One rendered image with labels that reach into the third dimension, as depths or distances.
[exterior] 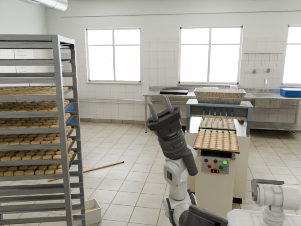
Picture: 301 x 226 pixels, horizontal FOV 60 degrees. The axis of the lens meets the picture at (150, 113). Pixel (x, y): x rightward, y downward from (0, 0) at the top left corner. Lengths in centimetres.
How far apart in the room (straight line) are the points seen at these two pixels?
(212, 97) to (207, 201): 113
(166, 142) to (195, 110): 225
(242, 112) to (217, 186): 97
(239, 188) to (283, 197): 247
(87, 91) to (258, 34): 426
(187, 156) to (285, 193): 30
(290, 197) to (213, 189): 172
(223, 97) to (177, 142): 219
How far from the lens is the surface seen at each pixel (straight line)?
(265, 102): 588
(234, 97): 302
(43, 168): 171
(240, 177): 325
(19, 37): 147
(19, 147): 160
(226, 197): 257
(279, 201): 86
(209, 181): 251
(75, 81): 187
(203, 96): 302
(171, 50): 628
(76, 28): 695
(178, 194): 107
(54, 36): 142
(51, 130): 152
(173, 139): 86
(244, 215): 92
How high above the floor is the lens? 172
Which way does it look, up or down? 13 degrees down
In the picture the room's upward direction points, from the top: straight up
